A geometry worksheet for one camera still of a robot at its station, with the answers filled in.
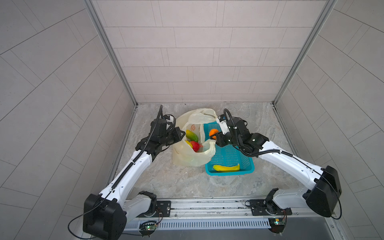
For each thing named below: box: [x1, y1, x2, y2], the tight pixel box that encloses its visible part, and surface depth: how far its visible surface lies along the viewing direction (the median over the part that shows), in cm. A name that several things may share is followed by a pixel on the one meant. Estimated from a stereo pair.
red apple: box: [190, 141, 203, 153], surface depth 89 cm
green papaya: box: [185, 129, 199, 143], surface depth 95 cm
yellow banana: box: [213, 163, 240, 171], surface depth 83 cm
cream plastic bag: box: [172, 108, 218, 167], surface depth 81 cm
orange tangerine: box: [209, 128, 219, 140], surface depth 75 cm
